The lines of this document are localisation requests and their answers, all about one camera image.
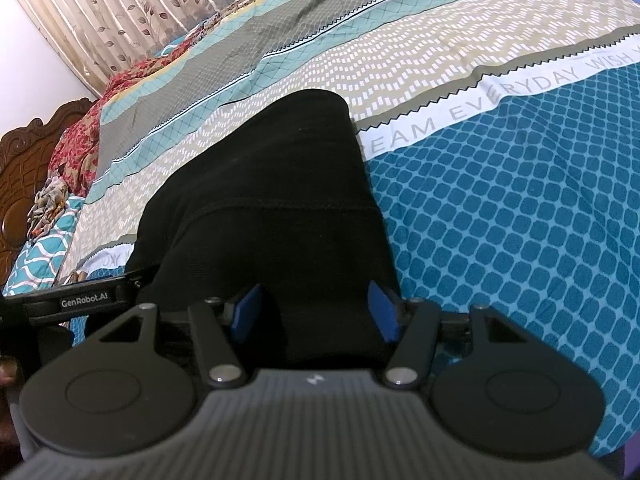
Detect black pants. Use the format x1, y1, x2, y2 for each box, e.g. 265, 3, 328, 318
122, 88, 404, 367

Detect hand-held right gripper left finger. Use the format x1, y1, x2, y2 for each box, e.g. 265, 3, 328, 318
86, 282, 266, 389

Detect carved wooden headboard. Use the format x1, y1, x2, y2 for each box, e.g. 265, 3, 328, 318
0, 99, 97, 297

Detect multicoloured floral cloth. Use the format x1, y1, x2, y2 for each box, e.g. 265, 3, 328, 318
27, 172, 72, 243

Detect red floral blanket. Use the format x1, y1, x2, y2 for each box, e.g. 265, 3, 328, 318
49, 0, 351, 197

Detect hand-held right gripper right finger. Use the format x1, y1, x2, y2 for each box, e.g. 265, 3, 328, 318
366, 280, 540, 391

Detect beige floral curtain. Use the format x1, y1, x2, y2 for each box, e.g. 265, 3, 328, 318
0, 0, 351, 97

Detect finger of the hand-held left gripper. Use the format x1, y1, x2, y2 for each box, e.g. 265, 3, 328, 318
122, 266, 163, 291

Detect teal white patterned pillow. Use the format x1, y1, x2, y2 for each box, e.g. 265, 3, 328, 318
2, 195, 85, 297

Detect patterned teal beige bedsheet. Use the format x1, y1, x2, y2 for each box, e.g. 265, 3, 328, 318
50, 0, 640, 461

